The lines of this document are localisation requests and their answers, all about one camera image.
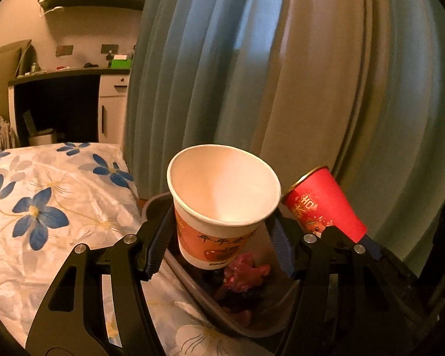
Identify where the grey trash bin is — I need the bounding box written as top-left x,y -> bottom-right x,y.
140,192 -> 308,336

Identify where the pink plastic bag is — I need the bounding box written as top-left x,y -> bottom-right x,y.
222,252 -> 271,293

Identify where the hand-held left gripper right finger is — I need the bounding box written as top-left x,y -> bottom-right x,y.
269,215 -> 406,356

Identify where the small white bin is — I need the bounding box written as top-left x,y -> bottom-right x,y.
28,128 -> 58,147

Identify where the blue floral blanket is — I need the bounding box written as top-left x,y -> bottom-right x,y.
0,142 -> 279,356

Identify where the brown padded headboard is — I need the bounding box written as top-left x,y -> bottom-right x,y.
0,39 -> 33,117

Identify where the white paper cup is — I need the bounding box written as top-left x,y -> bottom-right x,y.
167,144 -> 282,269

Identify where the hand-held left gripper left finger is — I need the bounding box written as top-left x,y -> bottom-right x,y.
25,204 -> 179,356

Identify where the red paper cup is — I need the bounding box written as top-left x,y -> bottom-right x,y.
281,166 -> 368,244

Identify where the dark desk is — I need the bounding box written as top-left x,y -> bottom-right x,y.
8,67 -> 130,149

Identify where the blue curtain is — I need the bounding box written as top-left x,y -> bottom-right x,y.
122,0 -> 445,268

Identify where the white drawer cabinet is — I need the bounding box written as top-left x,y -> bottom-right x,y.
98,74 -> 130,144

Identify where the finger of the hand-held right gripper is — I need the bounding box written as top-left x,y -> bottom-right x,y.
360,235 -> 388,261

